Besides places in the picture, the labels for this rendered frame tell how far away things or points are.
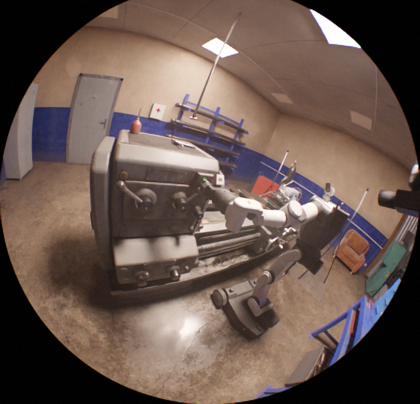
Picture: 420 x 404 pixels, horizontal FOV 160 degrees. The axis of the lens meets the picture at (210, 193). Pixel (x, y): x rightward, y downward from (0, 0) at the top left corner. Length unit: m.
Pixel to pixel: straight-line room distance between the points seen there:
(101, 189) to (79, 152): 3.47
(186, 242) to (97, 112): 3.49
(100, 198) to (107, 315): 1.12
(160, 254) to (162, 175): 0.45
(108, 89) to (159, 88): 1.22
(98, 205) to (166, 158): 0.38
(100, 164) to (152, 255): 0.54
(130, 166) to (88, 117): 3.36
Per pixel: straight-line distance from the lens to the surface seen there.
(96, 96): 3.91
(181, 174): 0.71
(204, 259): 1.48
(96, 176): 0.67
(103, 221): 0.80
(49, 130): 4.40
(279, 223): 0.63
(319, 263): 1.17
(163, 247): 0.90
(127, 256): 0.85
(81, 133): 4.02
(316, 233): 1.06
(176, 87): 4.08
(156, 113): 3.81
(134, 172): 0.66
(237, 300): 1.67
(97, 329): 1.55
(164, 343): 1.50
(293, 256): 1.18
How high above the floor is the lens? 1.48
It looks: 23 degrees down
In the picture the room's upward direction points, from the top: 21 degrees clockwise
